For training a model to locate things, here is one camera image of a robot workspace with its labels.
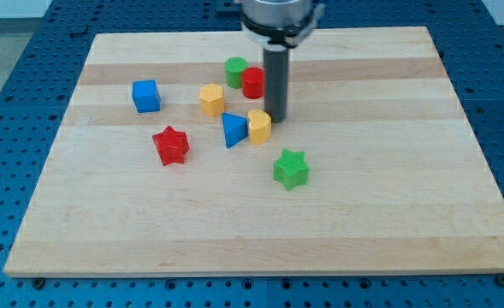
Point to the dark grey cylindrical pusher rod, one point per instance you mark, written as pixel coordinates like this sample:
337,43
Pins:
276,84

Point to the green star block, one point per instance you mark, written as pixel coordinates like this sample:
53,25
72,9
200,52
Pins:
291,169

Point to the red star block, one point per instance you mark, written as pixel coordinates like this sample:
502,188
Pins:
171,145

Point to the red cylinder block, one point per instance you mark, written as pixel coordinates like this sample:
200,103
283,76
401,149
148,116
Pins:
252,80

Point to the green cylinder block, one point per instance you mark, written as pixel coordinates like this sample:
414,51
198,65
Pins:
234,68

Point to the yellow heart block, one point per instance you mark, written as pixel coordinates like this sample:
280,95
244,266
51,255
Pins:
259,126

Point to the yellow hexagon block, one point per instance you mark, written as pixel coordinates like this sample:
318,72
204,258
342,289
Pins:
211,99

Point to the blue triangle block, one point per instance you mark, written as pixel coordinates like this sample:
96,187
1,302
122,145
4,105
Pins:
235,128

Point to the blue cube block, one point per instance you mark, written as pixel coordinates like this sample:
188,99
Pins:
145,96

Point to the wooden board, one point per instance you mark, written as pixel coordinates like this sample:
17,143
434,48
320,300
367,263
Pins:
397,182

